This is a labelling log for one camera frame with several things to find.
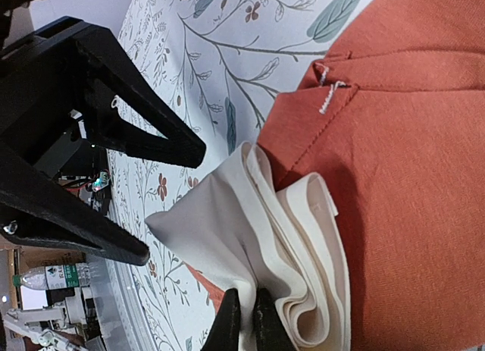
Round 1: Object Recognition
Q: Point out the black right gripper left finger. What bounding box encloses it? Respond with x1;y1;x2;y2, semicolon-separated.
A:
201;289;241;351

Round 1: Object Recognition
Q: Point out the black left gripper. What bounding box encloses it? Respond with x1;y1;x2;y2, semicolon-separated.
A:
1;17;206;177

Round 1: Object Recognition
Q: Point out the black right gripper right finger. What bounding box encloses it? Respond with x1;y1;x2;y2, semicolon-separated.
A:
252;288;296;351

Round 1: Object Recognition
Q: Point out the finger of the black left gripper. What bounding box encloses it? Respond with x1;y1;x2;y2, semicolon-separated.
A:
1;143;149;266

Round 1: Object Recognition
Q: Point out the red and white underwear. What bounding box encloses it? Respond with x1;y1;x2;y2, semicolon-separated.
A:
145;0;484;350

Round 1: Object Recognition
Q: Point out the clear plastic water bottle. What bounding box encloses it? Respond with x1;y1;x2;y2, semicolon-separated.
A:
12;262;91;290

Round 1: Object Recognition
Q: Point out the floral patterned table mat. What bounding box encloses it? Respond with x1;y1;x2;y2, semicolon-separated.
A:
118;0;372;350

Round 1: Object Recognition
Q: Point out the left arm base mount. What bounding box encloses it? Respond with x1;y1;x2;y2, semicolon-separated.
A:
56;168;112;216

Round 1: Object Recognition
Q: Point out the aluminium front rail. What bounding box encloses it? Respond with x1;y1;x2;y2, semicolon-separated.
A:
86;153;160;351

